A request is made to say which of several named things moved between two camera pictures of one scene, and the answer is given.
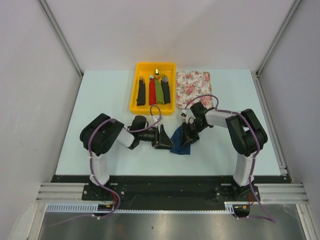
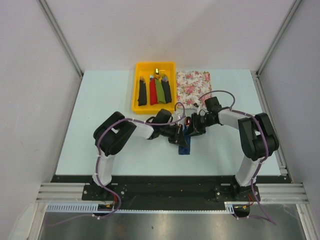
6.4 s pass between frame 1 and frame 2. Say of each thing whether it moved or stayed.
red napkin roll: stayed
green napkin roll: stayed
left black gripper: moved
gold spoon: stayed
